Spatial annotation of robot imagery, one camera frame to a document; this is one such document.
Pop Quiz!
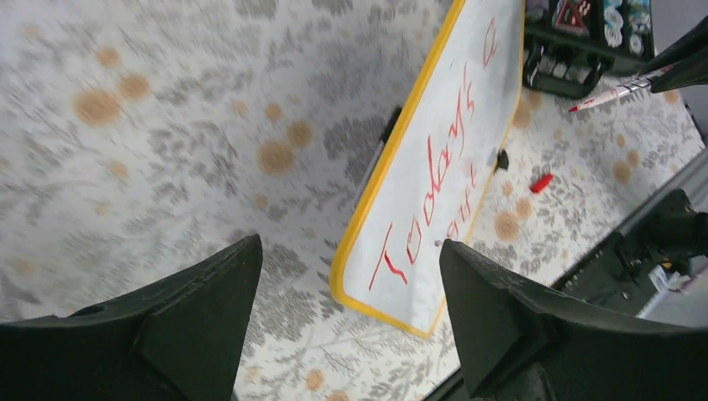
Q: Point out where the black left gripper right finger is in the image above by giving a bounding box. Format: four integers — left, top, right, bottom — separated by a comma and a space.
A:
439, 240, 707, 400

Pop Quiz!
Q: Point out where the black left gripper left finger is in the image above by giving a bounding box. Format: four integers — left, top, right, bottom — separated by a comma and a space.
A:
1, 234, 263, 400

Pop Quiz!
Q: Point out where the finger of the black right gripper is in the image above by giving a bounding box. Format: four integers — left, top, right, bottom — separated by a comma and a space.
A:
635, 17, 707, 93

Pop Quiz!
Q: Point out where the white red whiteboard marker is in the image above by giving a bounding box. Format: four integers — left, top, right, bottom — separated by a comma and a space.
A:
569, 64, 675, 113

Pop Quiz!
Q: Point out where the red marker cap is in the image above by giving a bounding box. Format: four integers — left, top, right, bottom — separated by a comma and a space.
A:
529, 173, 554, 194

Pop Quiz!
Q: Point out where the yellow framed whiteboard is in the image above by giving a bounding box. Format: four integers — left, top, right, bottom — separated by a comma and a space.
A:
330, 1, 525, 338

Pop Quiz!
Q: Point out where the black poker chip case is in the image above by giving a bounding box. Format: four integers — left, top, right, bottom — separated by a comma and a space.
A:
522, 0, 655, 99

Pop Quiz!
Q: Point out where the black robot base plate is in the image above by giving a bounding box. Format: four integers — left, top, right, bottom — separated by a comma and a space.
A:
426, 188, 708, 401

